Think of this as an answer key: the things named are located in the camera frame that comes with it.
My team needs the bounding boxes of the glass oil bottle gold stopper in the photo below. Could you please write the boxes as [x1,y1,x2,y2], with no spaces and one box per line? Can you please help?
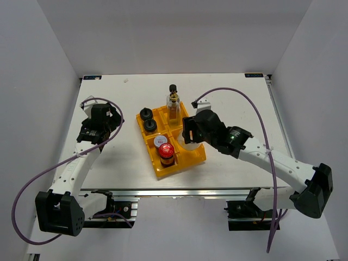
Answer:
[167,91,182,127]

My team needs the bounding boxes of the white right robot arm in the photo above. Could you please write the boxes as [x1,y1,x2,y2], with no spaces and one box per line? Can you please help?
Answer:
[182,109,333,219]

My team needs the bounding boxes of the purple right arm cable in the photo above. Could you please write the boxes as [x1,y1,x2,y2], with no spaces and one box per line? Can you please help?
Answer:
[194,87,288,253]

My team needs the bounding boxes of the blue label sticker right corner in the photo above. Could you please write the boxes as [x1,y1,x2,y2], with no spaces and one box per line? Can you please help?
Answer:
[244,73,264,78]

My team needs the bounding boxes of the red lid sauce jar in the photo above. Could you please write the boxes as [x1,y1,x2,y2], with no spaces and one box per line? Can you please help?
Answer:
[158,143,175,166]

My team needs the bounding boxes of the blue label sticker corner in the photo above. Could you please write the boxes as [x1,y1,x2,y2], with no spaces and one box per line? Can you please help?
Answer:
[83,75,102,80]
[244,73,264,78]

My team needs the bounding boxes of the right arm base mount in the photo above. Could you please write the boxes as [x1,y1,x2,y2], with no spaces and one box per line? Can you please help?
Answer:
[224,188,272,232]

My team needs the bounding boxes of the blue label sticker left corner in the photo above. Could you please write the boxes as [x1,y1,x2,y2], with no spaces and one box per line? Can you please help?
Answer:
[83,75,102,80]

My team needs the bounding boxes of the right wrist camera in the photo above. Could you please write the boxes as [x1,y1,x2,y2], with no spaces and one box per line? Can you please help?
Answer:
[191,97,212,115]

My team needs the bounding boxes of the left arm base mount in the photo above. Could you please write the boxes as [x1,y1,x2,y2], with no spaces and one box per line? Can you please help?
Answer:
[83,197,139,229]

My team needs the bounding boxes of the dark soy sauce bottle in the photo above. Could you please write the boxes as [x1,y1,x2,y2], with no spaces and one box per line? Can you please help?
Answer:
[166,84,180,107]

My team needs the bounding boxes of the yellow four-compartment plastic bin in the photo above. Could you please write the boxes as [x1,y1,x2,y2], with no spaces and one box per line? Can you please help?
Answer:
[136,106,206,179]

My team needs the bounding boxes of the brown jar white lid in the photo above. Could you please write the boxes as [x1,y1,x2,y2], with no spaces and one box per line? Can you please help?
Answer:
[153,135,168,149]

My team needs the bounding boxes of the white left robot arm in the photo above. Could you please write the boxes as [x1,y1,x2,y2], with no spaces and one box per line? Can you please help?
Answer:
[35,102,124,237]

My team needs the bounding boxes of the white powder jar black lid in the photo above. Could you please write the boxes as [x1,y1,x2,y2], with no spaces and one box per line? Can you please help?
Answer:
[139,108,153,121]

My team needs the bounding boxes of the glass spice jar black lid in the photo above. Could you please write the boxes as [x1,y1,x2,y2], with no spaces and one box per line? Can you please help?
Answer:
[143,119,157,134]

